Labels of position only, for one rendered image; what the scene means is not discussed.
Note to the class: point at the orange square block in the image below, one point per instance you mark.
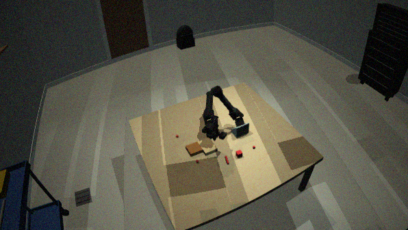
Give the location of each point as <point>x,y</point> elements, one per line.
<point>194,149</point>

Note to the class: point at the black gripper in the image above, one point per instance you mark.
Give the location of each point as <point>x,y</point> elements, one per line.
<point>222,135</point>

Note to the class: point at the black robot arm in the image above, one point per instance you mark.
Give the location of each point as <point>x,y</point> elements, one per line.
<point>209,113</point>

